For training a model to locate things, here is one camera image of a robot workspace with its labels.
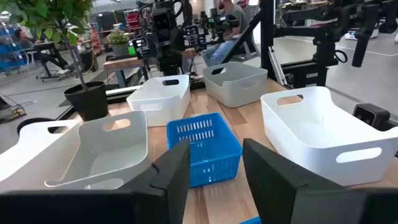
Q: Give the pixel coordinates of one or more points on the black table-level camera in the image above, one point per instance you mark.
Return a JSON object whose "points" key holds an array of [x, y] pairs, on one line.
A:
{"points": [[371, 116]]}

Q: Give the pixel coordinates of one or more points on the black background robot arm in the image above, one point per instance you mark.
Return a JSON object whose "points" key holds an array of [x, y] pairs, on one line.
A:
{"points": [[168, 59]]}

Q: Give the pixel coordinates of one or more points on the wooden background table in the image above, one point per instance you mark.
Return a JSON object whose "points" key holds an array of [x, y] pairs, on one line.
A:
{"points": [[124, 63]]}

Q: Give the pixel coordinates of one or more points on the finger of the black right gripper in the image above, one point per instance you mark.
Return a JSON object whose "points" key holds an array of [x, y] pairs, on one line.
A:
{"points": [[390, 15], [361, 49]]}

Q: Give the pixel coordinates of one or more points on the grey plastic basket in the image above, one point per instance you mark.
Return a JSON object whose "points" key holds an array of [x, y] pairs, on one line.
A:
{"points": [[236, 90], [109, 155]]}

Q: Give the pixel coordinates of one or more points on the black ribbed block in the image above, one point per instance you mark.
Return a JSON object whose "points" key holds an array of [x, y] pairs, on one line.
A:
{"points": [[140, 48], [191, 35]]}

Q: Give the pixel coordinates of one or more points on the silver metal rail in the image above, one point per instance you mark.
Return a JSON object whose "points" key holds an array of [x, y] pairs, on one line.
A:
{"points": [[276, 65]]}

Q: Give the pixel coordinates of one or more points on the small plant in grey pot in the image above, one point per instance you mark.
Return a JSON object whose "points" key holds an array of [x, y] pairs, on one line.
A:
{"points": [[118, 43]]}

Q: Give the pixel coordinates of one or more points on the green leafy potted plant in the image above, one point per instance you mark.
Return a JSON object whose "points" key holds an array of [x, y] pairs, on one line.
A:
{"points": [[88, 102]]}

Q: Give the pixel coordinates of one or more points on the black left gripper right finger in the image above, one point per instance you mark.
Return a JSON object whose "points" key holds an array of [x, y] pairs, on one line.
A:
{"points": [[273, 186]]}

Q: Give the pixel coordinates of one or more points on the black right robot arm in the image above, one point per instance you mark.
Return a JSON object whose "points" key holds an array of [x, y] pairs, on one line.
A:
{"points": [[323, 46]]}

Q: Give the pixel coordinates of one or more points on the person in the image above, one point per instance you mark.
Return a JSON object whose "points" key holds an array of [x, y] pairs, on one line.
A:
{"points": [[25, 43], [228, 46]]}

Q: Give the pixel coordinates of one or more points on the black device with green light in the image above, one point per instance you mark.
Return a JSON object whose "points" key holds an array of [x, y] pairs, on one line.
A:
{"points": [[225, 23]]}

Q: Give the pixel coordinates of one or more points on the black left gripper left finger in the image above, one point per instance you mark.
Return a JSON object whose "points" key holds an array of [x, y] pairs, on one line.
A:
{"points": [[168, 186]]}

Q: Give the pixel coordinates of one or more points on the white plastic basket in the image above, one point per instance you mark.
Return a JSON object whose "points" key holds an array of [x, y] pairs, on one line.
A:
{"points": [[28, 149], [311, 140], [161, 102]]}

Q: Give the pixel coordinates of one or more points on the black background desk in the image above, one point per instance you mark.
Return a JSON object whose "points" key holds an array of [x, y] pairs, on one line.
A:
{"points": [[46, 49]]}

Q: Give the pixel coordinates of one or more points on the black diagonal frame brace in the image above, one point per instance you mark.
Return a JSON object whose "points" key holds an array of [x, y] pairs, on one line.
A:
{"points": [[242, 38]]}

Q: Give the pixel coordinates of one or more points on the black frame post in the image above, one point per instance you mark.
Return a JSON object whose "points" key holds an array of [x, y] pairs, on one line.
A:
{"points": [[267, 37]]}

